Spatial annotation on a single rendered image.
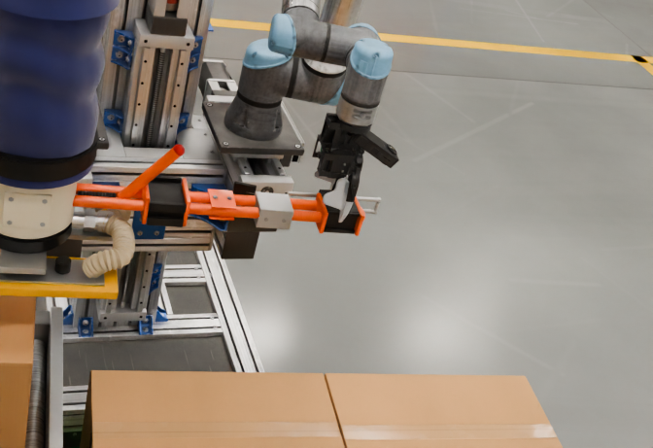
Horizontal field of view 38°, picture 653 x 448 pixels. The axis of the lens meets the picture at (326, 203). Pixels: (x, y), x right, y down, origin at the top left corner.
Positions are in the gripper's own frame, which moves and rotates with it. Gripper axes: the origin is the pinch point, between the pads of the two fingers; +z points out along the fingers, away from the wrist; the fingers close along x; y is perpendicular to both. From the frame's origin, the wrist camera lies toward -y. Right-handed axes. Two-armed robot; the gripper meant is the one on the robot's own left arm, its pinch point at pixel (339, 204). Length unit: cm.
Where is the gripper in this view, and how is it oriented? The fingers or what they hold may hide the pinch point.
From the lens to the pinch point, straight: 193.0
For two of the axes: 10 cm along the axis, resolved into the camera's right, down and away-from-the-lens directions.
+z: -2.3, 8.1, 5.3
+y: -9.5, -0.8, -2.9
